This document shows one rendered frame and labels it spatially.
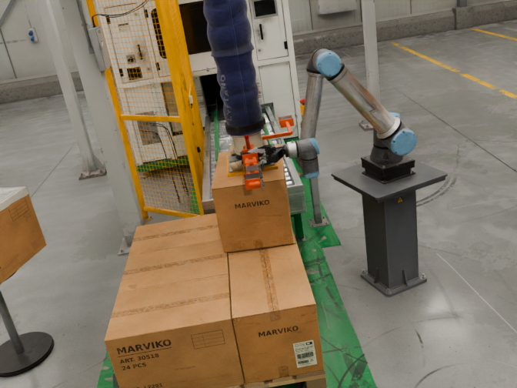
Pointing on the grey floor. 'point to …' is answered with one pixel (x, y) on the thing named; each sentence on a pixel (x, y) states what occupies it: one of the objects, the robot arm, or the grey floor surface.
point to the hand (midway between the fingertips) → (251, 158)
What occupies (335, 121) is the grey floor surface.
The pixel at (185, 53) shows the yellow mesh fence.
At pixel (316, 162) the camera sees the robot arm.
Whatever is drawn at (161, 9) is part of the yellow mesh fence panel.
